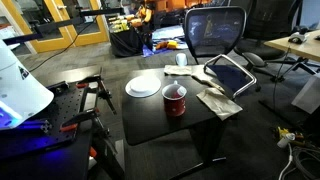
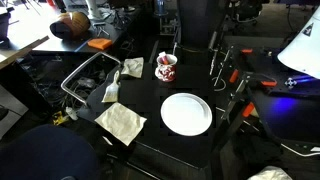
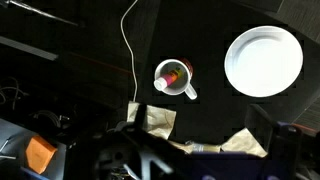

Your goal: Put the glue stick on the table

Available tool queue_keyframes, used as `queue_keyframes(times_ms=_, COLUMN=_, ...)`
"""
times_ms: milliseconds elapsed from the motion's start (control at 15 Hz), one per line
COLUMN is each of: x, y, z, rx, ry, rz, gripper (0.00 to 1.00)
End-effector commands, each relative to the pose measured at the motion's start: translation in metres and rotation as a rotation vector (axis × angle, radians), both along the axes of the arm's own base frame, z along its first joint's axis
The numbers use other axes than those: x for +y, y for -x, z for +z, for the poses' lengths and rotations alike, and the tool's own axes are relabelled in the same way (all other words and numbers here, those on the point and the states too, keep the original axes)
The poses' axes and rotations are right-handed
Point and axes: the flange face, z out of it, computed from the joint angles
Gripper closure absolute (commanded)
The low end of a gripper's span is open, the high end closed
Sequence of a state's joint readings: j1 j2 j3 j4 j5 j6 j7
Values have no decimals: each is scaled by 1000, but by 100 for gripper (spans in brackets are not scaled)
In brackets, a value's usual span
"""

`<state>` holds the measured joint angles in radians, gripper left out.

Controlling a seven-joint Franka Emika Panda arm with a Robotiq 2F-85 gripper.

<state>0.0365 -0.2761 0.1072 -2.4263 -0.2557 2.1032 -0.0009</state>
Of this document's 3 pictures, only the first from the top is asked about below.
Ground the white paper cup behind table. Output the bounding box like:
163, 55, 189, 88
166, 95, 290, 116
175, 53, 188, 66

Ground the crumpled beige paper middle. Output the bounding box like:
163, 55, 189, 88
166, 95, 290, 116
191, 69, 225, 93

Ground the crumpled beige paper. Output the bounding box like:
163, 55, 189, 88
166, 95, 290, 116
191, 69, 225, 93
197, 88, 242, 121

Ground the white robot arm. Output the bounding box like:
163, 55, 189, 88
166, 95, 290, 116
0, 40, 54, 130

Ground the black covered cart with items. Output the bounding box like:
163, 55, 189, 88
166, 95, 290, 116
108, 14, 153, 57

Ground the white cylinder on floor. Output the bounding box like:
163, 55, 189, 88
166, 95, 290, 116
277, 133, 295, 148

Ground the light wooden desk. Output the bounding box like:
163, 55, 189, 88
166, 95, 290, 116
265, 30, 320, 62

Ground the white cable on floor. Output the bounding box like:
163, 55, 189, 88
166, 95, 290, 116
278, 143, 294, 180

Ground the red and white mug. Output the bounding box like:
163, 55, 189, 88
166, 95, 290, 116
162, 81, 187, 117

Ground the black office chair right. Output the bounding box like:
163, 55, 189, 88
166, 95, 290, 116
234, 0, 315, 81

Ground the white plate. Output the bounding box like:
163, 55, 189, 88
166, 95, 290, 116
125, 76, 161, 98

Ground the black perforated mounting board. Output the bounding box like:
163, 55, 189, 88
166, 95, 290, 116
0, 85, 86, 159

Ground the beige paper napkin back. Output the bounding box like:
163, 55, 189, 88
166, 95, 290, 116
164, 65, 192, 75

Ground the black mesh office chair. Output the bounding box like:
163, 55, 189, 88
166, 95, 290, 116
183, 6, 260, 99

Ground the crumpled beige paper front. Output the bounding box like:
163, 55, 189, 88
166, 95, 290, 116
197, 88, 242, 121

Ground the black clamp with orange handles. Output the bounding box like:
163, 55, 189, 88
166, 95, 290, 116
60, 75, 117, 132

